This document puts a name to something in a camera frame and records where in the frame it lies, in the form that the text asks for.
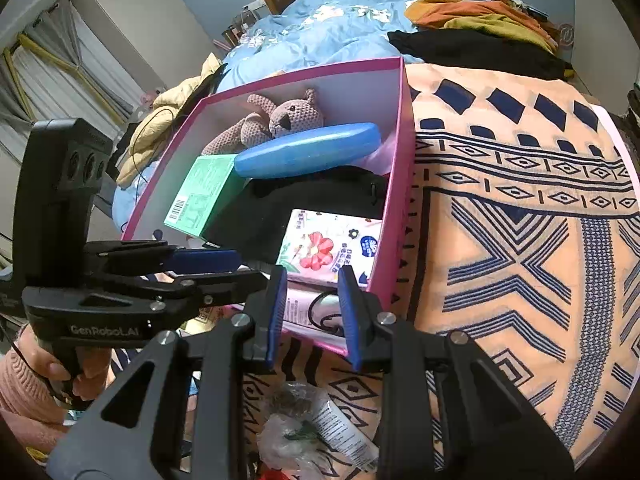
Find floral tissue pack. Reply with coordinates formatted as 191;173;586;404
277;209;382;288

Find clear plastic bag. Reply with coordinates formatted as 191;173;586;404
256;382;326;479

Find pink sweater forearm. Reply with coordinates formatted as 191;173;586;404
0;350;67;454

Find left hand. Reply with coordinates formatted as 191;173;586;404
16;325;112;401

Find black cloth in box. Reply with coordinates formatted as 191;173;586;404
202;166;388;264

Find green box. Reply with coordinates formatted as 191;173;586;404
164;155;247;237

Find beige puffer jacket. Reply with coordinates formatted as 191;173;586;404
115;53;224;188

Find blue glasses case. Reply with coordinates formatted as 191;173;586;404
234;122;382;179

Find white labelled tube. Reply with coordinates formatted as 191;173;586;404
310;394;378;472

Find knitted bear plush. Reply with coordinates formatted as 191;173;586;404
201;89;324;156

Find pink storage box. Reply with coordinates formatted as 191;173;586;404
124;58;416;318

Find blue floral duvet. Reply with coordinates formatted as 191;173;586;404
110;0;497;236

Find black clothes on bed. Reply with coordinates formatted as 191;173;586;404
387;29;575;80

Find orange mustard clothes pile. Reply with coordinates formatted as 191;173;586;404
405;0;558;54

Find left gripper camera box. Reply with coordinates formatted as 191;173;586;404
11;118;113;289

